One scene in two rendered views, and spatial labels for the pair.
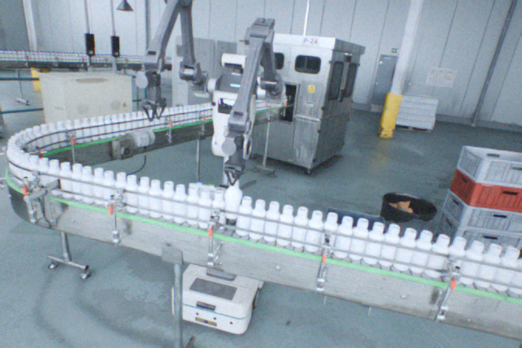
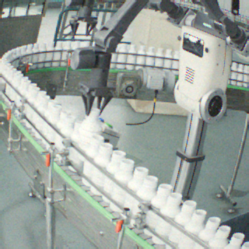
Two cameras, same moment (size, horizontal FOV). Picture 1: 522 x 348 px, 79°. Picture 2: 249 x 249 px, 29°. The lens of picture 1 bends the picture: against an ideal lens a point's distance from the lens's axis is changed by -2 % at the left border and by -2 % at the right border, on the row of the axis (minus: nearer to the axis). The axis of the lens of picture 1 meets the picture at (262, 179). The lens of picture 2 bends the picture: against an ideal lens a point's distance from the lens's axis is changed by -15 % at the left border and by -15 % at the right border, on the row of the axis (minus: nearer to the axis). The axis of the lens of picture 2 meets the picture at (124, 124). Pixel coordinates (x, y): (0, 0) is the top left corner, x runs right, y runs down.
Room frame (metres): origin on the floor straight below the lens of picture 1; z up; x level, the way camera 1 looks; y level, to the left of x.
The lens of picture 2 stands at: (0.12, -1.08, 1.74)
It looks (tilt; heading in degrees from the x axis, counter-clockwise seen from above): 19 degrees down; 44
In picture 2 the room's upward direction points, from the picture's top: 9 degrees clockwise
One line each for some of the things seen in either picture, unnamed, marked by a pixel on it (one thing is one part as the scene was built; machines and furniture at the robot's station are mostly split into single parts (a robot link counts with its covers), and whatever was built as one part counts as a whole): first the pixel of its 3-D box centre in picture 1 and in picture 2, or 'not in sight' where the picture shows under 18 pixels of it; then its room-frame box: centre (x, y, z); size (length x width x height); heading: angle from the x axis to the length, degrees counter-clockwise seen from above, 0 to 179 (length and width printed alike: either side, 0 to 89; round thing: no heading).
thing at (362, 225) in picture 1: (359, 238); (182, 227); (1.10, -0.40, 1.08); 0.06 x 0.06 x 0.17
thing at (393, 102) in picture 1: (389, 115); not in sight; (8.32, -3.07, 0.55); 0.40 x 0.40 x 1.10; 79
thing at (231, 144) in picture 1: (234, 136); (92, 50); (1.17, 0.12, 1.42); 0.12 x 0.09 x 0.12; 168
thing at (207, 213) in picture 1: (205, 208); (68, 140); (1.22, 0.23, 1.08); 0.06 x 0.06 x 0.17
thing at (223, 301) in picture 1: (223, 273); not in sight; (1.87, 0.21, 0.24); 0.68 x 0.53 x 0.41; 169
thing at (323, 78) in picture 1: (304, 102); not in sight; (5.65, -0.58, 1.00); 1.60 x 1.30 x 2.00; 151
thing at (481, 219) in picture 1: (485, 211); not in sight; (2.74, -2.13, 0.55); 0.61 x 0.41 x 0.22; 86
